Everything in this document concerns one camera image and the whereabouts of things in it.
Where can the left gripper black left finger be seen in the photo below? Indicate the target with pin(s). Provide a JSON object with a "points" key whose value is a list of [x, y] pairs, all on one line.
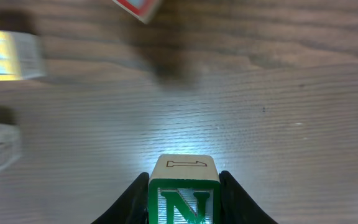
{"points": [[131, 206]]}

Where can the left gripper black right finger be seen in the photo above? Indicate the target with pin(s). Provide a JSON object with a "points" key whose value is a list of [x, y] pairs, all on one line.
{"points": [[237, 206]]}

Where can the red A block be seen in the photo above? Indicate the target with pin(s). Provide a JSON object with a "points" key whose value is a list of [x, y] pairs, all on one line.
{"points": [[142, 10]]}

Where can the green N block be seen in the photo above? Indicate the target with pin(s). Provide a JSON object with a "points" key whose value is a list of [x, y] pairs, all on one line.
{"points": [[184, 188]]}

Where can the yellow S block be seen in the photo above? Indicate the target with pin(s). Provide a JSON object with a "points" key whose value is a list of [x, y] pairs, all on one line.
{"points": [[20, 56]]}

